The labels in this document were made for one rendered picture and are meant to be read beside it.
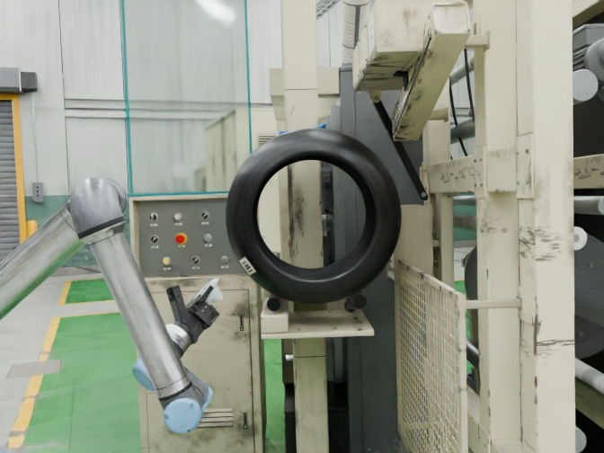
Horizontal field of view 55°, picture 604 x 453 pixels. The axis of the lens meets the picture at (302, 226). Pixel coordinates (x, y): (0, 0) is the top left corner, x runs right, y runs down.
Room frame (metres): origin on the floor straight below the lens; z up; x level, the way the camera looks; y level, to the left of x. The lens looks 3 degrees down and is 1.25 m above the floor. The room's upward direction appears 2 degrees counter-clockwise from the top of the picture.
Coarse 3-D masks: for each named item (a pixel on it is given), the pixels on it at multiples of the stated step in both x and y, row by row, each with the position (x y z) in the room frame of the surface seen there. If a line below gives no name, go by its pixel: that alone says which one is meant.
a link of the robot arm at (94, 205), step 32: (96, 192) 1.40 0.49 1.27; (96, 224) 1.36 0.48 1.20; (96, 256) 1.39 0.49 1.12; (128, 256) 1.40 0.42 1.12; (128, 288) 1.39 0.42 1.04; (128, 320) 1.40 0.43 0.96; (160, 320) 1.43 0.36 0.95; (160, 352) 1.40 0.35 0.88; (160, 384) 1.40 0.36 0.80; (192, 416) 1.40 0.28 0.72
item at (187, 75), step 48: (144, 0) 2.60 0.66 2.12; (192, 0) 2.60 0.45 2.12; (240, 0) 2.60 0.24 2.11; (144, 48) 2.60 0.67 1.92; (192, 48) 2.60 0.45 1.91; (240, 48) 2.60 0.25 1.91; (144, 96) 2.60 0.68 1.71; (192, 96) 2.60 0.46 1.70; (240, 96) 2.60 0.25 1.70; (144, 144) 2.60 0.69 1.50; (192, 144) 2.60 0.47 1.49; (240, 144) 2.60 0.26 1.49; (144, 192) 2.60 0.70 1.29; (192, 192) 2.59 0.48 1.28
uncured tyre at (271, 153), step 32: (256, 160) 1.86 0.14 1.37; (288, 160) 2.13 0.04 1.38; (320, 160) 2.13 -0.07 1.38; (352, 160) 1.85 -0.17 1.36; (256, 192) 1.87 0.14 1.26; (384, 192) 1.86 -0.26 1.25; (256, 224) 2.13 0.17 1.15; (384, 224) 1.85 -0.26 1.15; (256, 256) 1.85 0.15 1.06; (352, 256) 2.13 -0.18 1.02; (384, 256) 1.87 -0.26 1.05; (288, 288) 1.85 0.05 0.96; (320, 288) 1.85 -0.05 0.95; (352, 288) 1.87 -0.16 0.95
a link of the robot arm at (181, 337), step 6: (168, 324) 1.62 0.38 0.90; (168, 330) 1.60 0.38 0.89; (174, 330) 1.60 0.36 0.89; (180, 330) 1.61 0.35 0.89; (174, 336) 1.59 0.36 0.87; (180, 336) 1.60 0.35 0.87; (186, 336) 1.61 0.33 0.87; (180, 342) 1.59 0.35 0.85; (186, 342) 1.61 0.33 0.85; (186, 348) 1.61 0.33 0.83
